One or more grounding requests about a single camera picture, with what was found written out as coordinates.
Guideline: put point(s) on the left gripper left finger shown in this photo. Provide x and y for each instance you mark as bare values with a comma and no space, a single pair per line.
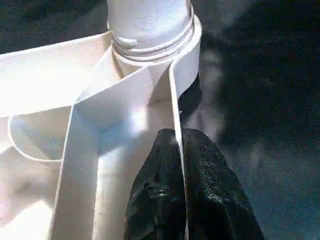
157,195

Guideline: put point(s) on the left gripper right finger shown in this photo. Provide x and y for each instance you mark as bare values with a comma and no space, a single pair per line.
215,195

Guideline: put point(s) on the white plastic table top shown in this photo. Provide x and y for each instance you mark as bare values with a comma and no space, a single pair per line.
45,75

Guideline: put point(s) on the white plastic table leg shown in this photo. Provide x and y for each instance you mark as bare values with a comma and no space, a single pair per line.
150,25

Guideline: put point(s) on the black work mat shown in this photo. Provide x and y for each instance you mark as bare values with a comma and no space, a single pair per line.
270,125

